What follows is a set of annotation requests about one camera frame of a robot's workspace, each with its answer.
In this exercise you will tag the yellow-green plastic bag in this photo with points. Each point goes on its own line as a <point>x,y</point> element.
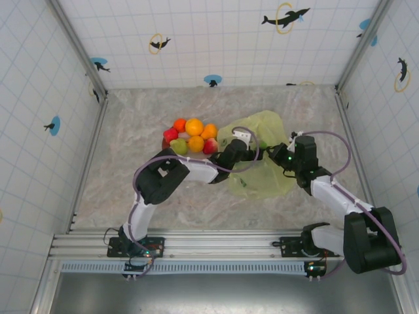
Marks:
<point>262,124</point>

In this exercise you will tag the red and pale apple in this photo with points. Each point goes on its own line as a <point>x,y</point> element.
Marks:
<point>210,146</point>

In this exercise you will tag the orange fruit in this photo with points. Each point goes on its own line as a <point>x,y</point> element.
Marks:
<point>209,131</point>
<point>195,144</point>

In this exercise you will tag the large yellow-orange orange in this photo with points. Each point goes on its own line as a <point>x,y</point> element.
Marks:
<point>194,127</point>

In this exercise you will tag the green pear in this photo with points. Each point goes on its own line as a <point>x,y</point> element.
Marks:
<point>178,146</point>

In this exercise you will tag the red-orange tangerine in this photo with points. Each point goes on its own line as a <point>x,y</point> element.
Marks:
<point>179,125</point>

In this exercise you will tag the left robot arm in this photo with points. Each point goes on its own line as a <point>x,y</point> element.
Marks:
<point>160,183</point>

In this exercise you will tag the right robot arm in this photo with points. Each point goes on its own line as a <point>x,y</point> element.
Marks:
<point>360,248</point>

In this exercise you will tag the round brown and white plate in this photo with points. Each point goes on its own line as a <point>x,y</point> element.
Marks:
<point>163,143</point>

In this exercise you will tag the blue oval dolphin sticker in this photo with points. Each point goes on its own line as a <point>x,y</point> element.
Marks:
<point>365,24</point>

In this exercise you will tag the grey metal panel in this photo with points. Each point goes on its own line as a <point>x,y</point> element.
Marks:
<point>222,294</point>

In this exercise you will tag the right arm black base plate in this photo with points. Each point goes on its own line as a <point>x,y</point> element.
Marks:
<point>291,245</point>

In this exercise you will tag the aluminium mounting rail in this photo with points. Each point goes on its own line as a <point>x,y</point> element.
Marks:
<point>212,243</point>

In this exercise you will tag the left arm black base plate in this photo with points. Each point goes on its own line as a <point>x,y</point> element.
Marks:
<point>157,243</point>

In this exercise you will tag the aluminium frame post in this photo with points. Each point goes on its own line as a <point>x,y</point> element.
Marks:
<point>363,42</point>
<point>78,49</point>

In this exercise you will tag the aluminium table edge rail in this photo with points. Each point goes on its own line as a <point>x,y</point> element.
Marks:
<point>88,163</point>

